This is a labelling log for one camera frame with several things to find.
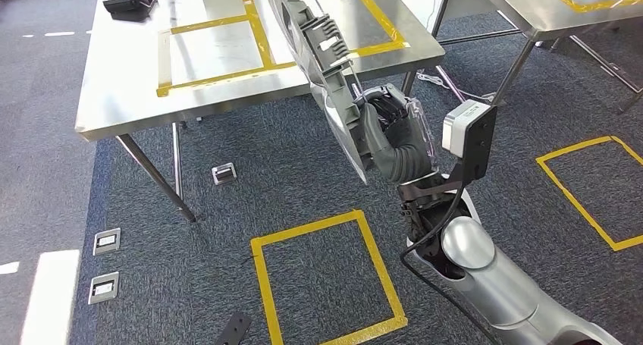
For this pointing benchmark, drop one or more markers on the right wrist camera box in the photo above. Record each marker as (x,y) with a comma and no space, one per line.
(464,129)

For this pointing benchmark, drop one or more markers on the stainless steel workbench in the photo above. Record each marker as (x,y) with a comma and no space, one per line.
(125,81)
(517,6)

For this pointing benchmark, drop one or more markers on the grey plastic wheel hubcap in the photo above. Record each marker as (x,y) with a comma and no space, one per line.
(326,71)

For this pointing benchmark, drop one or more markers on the metal floor socket plate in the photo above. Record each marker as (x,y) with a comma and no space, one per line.
(103,288)
(107,241)

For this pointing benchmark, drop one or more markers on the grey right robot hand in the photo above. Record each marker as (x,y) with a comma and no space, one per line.
(397,137)

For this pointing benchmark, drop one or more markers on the white partition panel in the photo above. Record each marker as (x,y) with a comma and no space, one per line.
(417,1)

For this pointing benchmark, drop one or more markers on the black handheld controller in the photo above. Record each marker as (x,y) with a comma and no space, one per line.
(130,6)

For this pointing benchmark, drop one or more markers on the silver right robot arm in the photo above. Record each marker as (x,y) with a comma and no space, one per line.
(477,262)

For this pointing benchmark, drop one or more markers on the clear plastic film cover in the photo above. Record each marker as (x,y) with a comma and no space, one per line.
(427,137)

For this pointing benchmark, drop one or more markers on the yellow floor tape rectangle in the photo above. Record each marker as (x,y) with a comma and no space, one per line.
(266,292)
(577,206)

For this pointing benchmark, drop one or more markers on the raised floor socket box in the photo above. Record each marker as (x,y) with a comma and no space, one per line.
(224,174)

